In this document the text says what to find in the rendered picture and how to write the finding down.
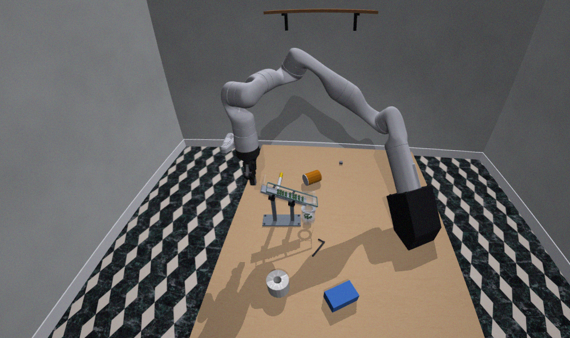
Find blue rectangular block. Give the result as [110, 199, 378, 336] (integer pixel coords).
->
[324, 280, 359, 313]

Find orange cylinder with grey end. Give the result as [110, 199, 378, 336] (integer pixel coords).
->
[302, 170, 322, 186]

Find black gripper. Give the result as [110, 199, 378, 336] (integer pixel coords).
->
[236, 145, 260, 186]

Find clear glass vial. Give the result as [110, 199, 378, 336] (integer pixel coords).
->
[301, 208, 316, 226]

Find grey cylinder with central hole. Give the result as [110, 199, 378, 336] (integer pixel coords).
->
[266, 270, 290, 298]

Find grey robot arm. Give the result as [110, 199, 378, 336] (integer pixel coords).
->
[220, 48, 421, 194]

